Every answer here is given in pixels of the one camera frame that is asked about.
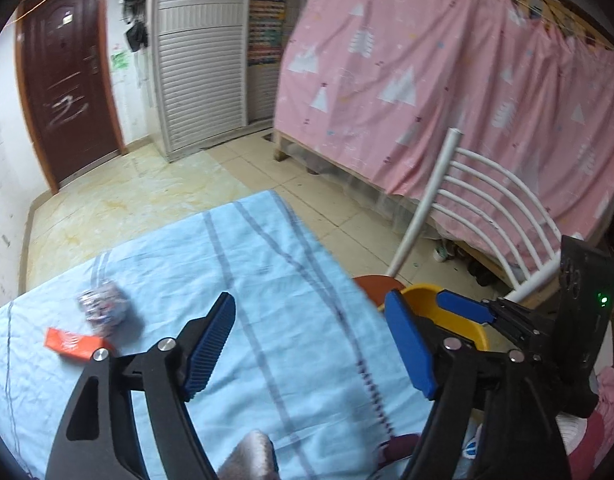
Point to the colourful wall chart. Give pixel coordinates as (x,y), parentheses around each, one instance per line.
(265,31)

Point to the orange tissue box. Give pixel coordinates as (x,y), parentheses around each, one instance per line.
(74,346)

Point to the black hanging bags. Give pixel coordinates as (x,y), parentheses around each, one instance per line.
(133,13)

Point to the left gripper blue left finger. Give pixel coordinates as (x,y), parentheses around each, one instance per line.
(202,341)

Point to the white gloved right hand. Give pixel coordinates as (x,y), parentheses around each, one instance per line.
(583,439)

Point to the silver foil wrapper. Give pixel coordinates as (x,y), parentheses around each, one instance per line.
(104,306)

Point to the white metal chair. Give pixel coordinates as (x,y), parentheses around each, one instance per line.
(507,219)

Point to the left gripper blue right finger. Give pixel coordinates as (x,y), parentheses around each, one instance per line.
(414,352)

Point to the white slatted wardrobe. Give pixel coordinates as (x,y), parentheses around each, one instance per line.
(205,92)

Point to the light blue bed sheet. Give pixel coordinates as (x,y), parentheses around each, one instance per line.
(230,344)

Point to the pink tree-print curtain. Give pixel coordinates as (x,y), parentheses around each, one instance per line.
(374,85)

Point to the white gloved left hand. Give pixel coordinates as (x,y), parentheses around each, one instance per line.
(252,459)

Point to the yellow trash bin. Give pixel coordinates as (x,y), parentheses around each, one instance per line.
(421,300)

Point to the dark brown door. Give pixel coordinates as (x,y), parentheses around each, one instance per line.
(65,87)

